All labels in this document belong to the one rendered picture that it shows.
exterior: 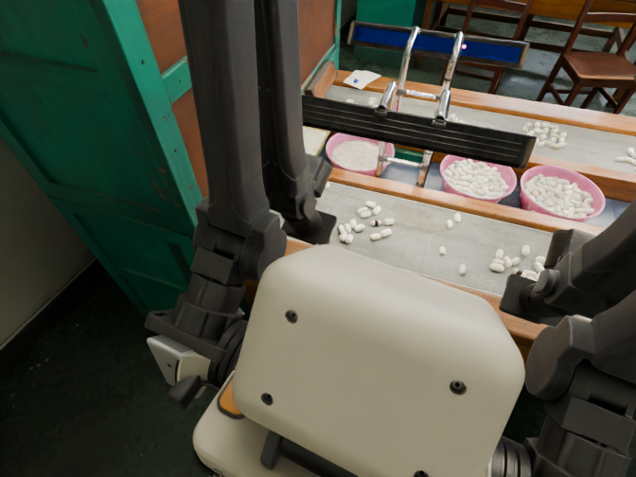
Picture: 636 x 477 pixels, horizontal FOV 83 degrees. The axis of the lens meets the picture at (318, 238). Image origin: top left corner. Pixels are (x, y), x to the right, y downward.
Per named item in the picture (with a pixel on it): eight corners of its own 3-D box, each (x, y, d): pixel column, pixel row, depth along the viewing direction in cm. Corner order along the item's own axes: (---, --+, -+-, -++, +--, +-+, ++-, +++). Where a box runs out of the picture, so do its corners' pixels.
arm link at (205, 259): (185, 281, 45) (220, 296, 44) (212, 204, 45) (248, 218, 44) (222, 279, 54) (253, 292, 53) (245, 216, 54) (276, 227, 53)
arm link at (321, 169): (253, 194, 57) (301, 210, 55) (281, 131, 59) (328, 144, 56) (276, 216, 68) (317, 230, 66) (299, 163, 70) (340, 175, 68)
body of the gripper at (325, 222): (294, 204, 76) (284, 191, 69) (339, 219, 73) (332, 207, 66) (282, 232, 75) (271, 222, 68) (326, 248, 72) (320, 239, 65)
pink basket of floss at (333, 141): (403, 179, 142) (408, 159, 134) (343, 198, 135) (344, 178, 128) (370, 142, 157) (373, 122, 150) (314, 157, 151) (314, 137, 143)
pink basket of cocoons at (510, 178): (517, 216, 129) (529, 197, 122) (444, 219, 128) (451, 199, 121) (491, 168, 146) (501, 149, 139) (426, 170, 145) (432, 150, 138)
